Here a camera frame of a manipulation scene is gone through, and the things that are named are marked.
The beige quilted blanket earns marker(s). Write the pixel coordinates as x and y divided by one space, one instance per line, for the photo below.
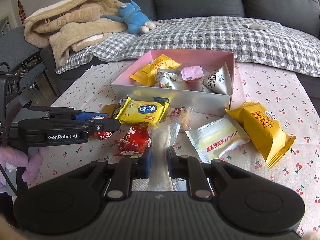
72 25

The orange wafer bar wrapper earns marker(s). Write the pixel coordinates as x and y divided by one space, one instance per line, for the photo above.
112 110

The white pecan kernel packet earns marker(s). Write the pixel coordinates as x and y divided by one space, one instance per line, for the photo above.
168 78

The small red snack packet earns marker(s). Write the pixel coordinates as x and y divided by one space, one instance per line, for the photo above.
102 135

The blue plush toy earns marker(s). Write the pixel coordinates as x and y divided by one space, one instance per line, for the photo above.
136 21

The white paper on sofa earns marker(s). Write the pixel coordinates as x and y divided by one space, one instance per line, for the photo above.
255 26

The dark grey chair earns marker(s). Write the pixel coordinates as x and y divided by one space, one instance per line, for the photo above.
18 54

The yellow cracker pack blue label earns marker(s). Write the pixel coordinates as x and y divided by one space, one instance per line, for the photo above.
136 111

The hand in purple glove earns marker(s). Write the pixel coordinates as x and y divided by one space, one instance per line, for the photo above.
17 158

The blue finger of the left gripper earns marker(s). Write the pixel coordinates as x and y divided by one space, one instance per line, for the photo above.
91 115

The pink and white cardboard box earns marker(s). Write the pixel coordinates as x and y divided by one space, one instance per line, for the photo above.
174 90

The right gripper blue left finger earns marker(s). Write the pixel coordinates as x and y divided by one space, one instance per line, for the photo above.
134 167

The cherry print tablecloth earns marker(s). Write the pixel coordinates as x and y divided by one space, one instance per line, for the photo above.
76 195

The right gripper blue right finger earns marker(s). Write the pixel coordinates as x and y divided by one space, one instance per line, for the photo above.
184 166

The pale yellow white cake packet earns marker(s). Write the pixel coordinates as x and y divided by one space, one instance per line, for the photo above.
213 140

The pink snack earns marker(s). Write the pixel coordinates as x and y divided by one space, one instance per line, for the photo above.
192 73

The large yellow waffle snack bag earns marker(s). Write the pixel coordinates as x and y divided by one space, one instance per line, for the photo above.
146 75

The white nut triangle packet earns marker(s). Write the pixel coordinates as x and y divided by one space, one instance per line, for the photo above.
219 81

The clear packet tan biscuit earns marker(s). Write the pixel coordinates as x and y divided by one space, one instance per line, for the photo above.
180 115

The clear rice cracker packet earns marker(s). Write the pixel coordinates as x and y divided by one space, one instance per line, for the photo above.
162 137

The large red snack packet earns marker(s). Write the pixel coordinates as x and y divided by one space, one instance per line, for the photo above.
134 141

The grey checked sofa cover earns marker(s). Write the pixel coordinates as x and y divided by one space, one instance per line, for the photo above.
278 46

